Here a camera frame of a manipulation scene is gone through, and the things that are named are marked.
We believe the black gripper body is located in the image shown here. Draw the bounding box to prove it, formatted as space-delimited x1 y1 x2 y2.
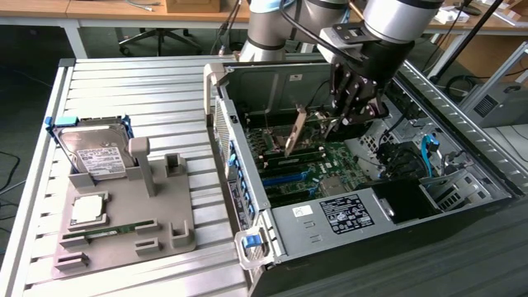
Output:
329 40 416 125

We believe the graphics card with metal bracket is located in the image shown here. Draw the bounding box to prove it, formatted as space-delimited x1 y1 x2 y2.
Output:
282 103 376 157

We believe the black tripod pole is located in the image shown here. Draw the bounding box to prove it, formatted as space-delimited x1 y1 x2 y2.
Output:
428 0 506 85

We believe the white device box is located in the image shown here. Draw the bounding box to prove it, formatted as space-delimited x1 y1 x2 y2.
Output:
437 8 470 25

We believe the open grey PC case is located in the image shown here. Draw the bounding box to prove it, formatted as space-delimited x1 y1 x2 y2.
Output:
202 51 528 297

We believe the black round stand base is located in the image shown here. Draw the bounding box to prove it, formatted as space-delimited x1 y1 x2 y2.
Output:
453 0 482 16

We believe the tall perforated disk bay cage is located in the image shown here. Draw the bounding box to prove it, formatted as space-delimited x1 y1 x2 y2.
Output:
344 64 438 155

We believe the cluttered wooden desk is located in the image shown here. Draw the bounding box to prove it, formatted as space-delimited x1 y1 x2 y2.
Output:
344 0 528 81

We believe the green motherboard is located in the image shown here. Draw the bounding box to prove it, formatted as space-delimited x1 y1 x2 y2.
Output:
242 108 372 208

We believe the grey computer tower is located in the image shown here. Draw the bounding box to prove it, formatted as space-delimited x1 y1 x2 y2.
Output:
460 80 528 129

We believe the CPU socket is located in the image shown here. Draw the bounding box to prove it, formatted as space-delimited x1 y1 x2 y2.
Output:
266 126 294 152

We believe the black installed RAM stick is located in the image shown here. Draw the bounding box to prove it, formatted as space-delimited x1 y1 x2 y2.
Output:
261 147 326 170

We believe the grey chipset heatsink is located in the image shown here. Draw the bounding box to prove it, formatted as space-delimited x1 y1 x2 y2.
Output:
321 177 345 195

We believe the blue expansion slot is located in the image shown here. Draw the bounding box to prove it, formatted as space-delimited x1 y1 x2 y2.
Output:
261 172 308 187

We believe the low silver disk bay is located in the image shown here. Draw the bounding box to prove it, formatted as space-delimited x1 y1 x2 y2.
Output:
418 168 494 213

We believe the black expansion slot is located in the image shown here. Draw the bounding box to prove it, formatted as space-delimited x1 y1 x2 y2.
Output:
265 188 314 205

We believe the brown cardboard box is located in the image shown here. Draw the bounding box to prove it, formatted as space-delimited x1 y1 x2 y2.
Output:
164 0 221 14

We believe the blue slot clip row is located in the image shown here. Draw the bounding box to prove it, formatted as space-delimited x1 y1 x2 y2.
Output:
226 139 257 219

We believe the black office chair base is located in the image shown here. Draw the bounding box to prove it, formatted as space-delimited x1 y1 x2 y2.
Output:
117 27 202 57

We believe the grey power supply unit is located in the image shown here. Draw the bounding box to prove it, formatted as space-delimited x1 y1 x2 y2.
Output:
269 188 393 257

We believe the hard disk in blue carrier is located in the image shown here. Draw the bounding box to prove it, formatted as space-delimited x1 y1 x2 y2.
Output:
42 114 137 182

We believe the grey printed parts rack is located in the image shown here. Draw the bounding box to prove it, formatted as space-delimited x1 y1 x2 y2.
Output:
49 136 198 281

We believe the wooden desk with grey legs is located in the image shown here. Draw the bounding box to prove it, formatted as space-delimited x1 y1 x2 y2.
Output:
0 0 252 59

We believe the green RAM stick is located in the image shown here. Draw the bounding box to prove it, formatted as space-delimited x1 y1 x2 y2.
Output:
65 222 153 241

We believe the silver CPU chip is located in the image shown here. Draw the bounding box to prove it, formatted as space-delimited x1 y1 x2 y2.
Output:
69 196 105 227

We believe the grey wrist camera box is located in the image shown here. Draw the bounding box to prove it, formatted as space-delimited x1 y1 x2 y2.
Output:
318 23 382 62

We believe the coiled black cable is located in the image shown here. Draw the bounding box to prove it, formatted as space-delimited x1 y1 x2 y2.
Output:
445 74 481 101

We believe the aluminium profile frame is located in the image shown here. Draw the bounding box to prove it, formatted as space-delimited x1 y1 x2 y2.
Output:
460 40 528 112

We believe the black wire bundle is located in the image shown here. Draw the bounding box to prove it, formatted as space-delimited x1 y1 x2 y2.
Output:
376 142 425 181

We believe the blue SATA wire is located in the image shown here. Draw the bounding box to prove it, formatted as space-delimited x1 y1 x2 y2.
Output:
420 132 440 179

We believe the thin grey hanging cable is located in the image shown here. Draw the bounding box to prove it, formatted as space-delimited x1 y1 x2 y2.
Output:
209 0 244 57

